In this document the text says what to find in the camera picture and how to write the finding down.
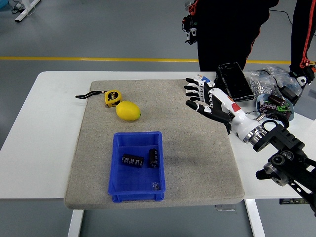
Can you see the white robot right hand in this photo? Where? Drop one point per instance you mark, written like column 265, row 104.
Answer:
column 222, row 103

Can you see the person's left hand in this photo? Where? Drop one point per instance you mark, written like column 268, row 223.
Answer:
column 304, row 75

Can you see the person's right hand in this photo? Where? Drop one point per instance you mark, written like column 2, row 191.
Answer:
column 191, row 29

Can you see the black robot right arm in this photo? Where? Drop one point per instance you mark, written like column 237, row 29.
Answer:
column 279, row 138

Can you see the grey box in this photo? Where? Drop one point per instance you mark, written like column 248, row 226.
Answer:
column 306, row 101

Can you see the brown battery plain sleeve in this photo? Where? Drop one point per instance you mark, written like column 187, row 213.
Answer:
column 276, row 99

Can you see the dark battery printed sleeve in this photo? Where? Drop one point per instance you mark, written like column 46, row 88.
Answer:
column 267, row 108

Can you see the blue plastic box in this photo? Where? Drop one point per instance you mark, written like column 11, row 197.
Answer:
column 135, row 180

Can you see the clear bag of blue parts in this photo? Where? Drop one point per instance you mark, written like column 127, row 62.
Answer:
column 281, row 74

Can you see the black power adapter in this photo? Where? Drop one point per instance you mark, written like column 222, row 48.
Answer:
column 290, row 93

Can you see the black glossy device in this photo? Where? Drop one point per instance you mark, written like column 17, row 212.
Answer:
column 234, row 79

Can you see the white circuit breaker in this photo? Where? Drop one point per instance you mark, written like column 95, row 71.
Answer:
column 205, row 79

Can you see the person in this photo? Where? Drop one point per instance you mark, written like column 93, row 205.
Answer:
column 222, row 24

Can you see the light blue bowl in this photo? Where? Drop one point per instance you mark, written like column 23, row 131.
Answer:
column 291, row 111

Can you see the small green parts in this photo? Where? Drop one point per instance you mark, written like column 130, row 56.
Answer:
column 282, row 108

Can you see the clear bag of metal nuts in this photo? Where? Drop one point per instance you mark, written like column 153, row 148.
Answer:
column 259, row 82

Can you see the grey-brown mat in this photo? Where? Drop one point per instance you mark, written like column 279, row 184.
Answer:
column 160, row 111

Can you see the yellow lemon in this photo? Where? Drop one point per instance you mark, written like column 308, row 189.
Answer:
column 128, row 111

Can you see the yellow tape measure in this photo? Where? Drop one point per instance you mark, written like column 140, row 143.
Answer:
column 113, row 97

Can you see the small crumpled clear item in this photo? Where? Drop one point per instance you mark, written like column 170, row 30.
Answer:
column 155, row 185

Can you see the white table leg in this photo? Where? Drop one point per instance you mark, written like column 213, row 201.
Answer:
column 75, row 222
column 254, row 217

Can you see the dark desk control panel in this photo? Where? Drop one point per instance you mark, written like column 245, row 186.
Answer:
column 291, row 201

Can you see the blue object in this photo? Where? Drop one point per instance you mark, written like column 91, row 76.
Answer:
column 3, row 3

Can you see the small clear bracket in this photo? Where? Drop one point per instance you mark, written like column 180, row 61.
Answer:
column 225, row 208

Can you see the white desk frame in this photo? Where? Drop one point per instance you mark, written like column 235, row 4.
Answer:
column 24, row 10

